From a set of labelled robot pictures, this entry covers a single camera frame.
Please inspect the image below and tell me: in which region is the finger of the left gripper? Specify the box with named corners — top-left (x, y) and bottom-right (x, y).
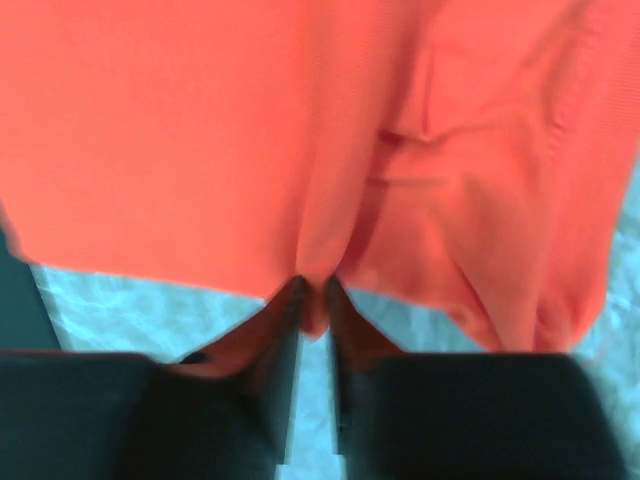
top-left (0, 211), bottom-right (61, 350)

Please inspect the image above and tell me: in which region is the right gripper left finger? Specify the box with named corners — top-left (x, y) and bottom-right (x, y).
top-left (1, 278), bottom-right (306, 479)

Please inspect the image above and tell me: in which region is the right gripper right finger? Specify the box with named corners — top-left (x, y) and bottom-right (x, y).
top-left (327, 279), bottom-right (625, 479)

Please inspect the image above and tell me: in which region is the orange t shirt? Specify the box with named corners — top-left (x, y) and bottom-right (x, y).
top-left (1, 1), bottom-right (639, 351)

